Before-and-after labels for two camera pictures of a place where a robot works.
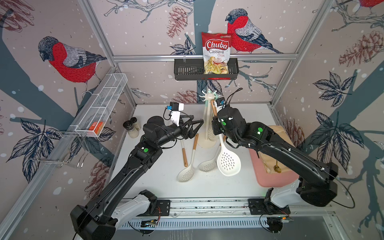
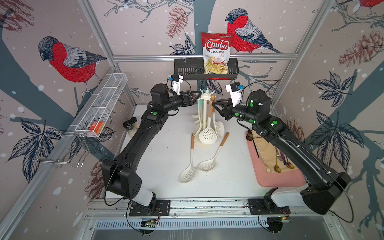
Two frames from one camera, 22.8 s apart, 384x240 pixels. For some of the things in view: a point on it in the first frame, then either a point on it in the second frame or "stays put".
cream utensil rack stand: [204, 142] stays put
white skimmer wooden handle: [228, 160] → [207, 136]
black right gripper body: [216, 127] → [229, 111]
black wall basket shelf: [192, 69] stays put
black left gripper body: [185, 134] → [185, 104]
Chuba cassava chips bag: [216, 49] stays put
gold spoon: [277, 168] stays put
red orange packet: [96, 127] stays put
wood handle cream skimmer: [209, 166] stays put
